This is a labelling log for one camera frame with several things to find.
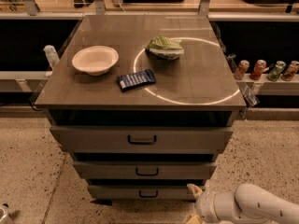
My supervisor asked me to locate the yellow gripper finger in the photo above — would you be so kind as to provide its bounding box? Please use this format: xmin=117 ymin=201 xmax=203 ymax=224
xmin=187 ymin=184 xmax=203 ymax=199

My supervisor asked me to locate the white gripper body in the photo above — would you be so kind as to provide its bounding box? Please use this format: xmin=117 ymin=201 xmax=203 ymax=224
xmin=194 ymin=189 xmax=219 ymax=223

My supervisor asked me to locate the grey bottom drawer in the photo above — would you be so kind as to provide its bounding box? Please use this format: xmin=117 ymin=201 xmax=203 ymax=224
xmin=88 ymin=185 xmax=194 ymax=201

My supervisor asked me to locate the grey drawer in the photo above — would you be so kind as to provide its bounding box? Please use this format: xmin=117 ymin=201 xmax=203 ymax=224
xmin=73 ymin=161 xmax=216 ymax=180
xmin=88 ymin=185 xmax=194 ymax=201
xmin=50 ymin=126 xmax=233 ymax=154

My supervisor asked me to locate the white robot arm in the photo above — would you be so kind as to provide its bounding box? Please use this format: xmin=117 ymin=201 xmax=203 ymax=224
xmin=187 ymin=184 xmax=299 ymax=224

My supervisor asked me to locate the grey drawer cabinet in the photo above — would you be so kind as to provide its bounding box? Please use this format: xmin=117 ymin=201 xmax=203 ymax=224
xmin=34 ymin=14 xmax=247 ymax=206

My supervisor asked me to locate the grey middle drawer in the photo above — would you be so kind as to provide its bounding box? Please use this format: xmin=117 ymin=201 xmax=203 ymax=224
xmin=73 ymin=161 xmax=216 ymax=180

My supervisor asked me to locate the grey top drawer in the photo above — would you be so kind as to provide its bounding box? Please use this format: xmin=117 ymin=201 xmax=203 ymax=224
xmin=50 ymin=126 xmax=233 ymax=154

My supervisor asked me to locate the clear plastic bag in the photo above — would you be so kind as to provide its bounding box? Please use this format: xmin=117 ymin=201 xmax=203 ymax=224
xmin=226 ymin=54 xmax=259 ymax=107

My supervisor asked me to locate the blue snack packet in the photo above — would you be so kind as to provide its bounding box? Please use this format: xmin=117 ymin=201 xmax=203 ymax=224
xmin=117 ymin=69 xmax=156 ymax=91

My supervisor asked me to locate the red soda can left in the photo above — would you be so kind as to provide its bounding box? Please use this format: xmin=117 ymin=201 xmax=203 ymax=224
xmin=234 ymin=60 xmax=249 ymax=80

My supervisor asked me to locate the red soda can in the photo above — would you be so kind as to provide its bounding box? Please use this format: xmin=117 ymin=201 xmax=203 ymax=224
xmin=234 ymin=60 xmax=249 ymax=80
xmin=249 ymin=60 xmax=267 ymax=80

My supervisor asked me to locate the green soda can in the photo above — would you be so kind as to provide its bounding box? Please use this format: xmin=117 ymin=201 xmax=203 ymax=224
xmin=267 ymin=61 xmax=286 ymax=81

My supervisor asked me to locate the green chip bag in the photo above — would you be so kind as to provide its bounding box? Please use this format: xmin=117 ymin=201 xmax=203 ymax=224
xmin=146 ymin=35 xmax=184 ymax=61

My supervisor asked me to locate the brown soda can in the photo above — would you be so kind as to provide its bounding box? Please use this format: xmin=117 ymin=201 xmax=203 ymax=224
xmin=281 ymin=61 xmax=299 ymax=81

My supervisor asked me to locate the white bowl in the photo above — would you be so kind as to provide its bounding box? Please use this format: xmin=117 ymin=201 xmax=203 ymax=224
xmin=72 ymin=46 xmax=119 ymax=76

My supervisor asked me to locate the white object floor corner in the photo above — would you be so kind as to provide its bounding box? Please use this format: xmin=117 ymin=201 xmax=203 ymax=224
xmin=0 ymin=204 xmax=14 ymax=224

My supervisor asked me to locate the white bottle on shelf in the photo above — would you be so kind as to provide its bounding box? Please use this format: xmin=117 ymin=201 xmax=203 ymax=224
xmin=43 ymin=45 xmax=60 ymax=68

